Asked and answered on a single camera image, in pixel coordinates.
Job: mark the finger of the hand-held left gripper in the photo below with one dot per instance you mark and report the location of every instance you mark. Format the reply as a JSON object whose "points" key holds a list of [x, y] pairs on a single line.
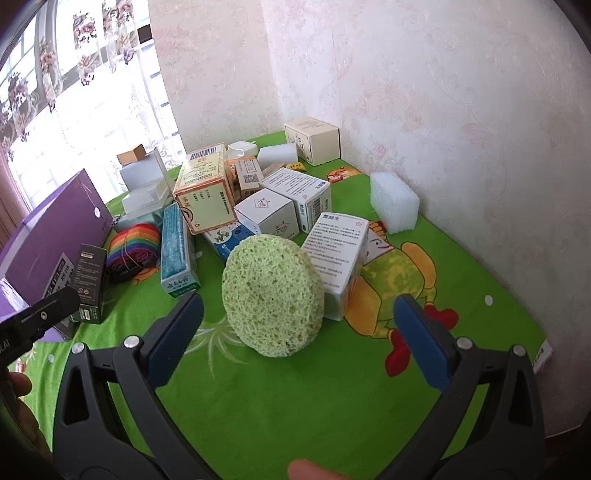
{"points": [[51, 309]]}

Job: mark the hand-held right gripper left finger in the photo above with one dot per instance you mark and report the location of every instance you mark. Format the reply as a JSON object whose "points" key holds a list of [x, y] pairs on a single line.
{"points": [[178, 337]]}

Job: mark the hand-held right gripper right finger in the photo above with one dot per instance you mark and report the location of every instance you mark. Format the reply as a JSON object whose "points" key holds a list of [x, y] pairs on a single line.
{"points": [[420, 341]]}

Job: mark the purple cardboard box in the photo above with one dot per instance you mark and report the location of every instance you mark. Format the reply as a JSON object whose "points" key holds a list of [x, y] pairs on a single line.
{"points": [[51, 240]]}

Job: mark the green round sponge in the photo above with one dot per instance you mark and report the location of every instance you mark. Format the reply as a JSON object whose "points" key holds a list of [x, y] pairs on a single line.
{"points": [[272, 295]]}

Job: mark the clear plastic box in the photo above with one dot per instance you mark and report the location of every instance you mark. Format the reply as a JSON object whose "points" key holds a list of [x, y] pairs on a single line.
{"points": [[145, 198]]}

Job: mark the orange box with square code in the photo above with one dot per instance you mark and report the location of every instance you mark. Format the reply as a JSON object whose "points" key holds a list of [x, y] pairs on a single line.
{"points": [[248, 177]]}

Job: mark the cream cardboard box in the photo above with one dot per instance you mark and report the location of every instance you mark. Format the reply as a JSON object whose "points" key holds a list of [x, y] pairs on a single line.
{"points": [[316, 138]]}

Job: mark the person's left hand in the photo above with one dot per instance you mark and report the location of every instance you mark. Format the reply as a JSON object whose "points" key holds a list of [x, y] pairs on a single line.
{"points": [[18, 385]]}

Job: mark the person's right hand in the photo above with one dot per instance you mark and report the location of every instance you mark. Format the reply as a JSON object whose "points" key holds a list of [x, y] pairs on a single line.
{"points": [[318, 470]]}

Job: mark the teal and white long box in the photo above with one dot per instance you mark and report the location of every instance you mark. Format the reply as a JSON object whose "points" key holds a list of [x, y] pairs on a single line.
{"points": [[175, 249]]}

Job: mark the blue white box green figures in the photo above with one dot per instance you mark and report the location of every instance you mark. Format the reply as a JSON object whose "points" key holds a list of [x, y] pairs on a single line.
{"points": [[226, 240]]}

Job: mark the pink patterned curtain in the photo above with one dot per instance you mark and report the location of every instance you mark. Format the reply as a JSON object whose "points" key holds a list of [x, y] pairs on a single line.
{"points": [[9, 203]]}

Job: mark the white box with black text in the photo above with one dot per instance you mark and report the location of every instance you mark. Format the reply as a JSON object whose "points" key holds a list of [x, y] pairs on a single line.
{"points": [[334, 258]]}

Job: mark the green cartoon tablecloth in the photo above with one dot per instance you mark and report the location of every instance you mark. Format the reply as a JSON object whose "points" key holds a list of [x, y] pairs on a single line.
{"points": [[286, 406]]}

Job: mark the white bubbly foam block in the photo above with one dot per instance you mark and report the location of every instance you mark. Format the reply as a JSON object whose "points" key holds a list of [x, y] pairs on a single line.
{"points": [[395, 203]]}

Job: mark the large yellow medicine box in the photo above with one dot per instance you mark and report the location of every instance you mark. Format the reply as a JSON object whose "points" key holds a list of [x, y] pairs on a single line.
{"points": [[205, 194]]}

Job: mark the small white cube box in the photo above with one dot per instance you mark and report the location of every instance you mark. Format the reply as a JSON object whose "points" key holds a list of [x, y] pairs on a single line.
{"points": [[265, 212]]}

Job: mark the tall white box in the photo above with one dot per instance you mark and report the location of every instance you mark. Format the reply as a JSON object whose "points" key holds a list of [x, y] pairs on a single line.
{"points": [[138, 173]]}

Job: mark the wooden block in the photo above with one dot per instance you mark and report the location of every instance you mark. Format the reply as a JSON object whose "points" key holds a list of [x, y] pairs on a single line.
{"points": [[131, 153]]}

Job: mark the white box with blue side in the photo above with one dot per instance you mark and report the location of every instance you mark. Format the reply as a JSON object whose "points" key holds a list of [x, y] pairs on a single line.
{"points": [[295, 187]]}

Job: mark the white plastic tray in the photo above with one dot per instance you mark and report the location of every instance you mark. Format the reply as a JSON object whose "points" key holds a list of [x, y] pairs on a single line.
{"points": [[242, 150]]}

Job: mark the small gold trinket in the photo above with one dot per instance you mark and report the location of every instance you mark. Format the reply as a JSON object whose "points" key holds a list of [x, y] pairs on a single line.
{"points": [[295, 166]]}

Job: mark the smooth white block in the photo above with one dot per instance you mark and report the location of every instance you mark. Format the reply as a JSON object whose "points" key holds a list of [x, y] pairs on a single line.
{"points": [[277, 154]]}

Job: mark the floral lace curtain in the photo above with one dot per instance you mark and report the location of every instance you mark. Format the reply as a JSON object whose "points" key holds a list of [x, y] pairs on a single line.
{"points": [[115, 92]]}

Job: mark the window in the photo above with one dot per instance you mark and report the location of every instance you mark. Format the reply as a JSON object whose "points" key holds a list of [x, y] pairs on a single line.
{"points": [[27, 55]]}

